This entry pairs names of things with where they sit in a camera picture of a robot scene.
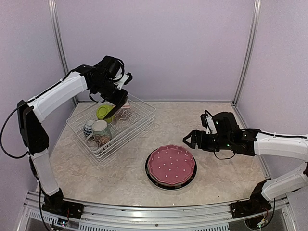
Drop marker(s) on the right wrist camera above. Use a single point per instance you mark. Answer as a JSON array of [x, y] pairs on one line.
[[207, 122]]

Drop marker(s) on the lime green bowl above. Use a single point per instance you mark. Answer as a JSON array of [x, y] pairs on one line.
[[102, 111]]

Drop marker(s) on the right aluminium corner post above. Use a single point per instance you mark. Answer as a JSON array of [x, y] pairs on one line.
[[248, 52]]

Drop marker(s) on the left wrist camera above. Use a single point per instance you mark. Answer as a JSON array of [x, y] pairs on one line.
[[123, 80]]

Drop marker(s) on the left aluminium corner post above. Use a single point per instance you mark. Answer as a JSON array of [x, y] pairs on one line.
[[57, 35]]

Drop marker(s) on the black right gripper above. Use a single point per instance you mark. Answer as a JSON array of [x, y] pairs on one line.
[[200, 143]]

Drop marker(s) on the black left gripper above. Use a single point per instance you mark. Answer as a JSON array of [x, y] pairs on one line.
[[120, 99]]

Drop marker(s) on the aluminium front rail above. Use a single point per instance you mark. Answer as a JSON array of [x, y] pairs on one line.
[[105, 217]]

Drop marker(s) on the blue white patterned cup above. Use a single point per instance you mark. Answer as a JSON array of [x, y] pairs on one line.
[[87, 129]]

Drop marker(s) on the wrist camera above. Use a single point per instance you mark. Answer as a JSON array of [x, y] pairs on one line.
[[207, 122], [123, 80]]

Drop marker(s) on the red white patterned bowl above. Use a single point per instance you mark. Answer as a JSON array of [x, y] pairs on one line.
[[126, 105]]

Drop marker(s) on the pink dotted scalloped plate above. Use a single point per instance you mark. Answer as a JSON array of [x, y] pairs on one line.
[[171, 165]]

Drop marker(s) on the black rimmed striped plate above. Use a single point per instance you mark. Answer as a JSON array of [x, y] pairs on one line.
[[168, 187]]

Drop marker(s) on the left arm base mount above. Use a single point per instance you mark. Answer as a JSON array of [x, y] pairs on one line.
[[56, 204]]

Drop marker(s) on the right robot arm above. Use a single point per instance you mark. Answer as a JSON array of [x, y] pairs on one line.
[[223, 133]]

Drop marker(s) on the white wire dish rack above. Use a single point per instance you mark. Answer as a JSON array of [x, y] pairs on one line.
[[126, 125]]

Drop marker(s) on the seashell print mug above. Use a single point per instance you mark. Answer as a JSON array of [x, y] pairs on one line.
[[100, 133]]

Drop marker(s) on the aluminium corner post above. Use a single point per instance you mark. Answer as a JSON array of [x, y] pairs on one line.
[[57, 35], [248, 52]]

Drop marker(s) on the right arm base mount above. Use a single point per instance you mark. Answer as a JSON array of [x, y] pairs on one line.
[[254, 205]]

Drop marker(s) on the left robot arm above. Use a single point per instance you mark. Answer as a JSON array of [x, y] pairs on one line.
[[106, 78]]

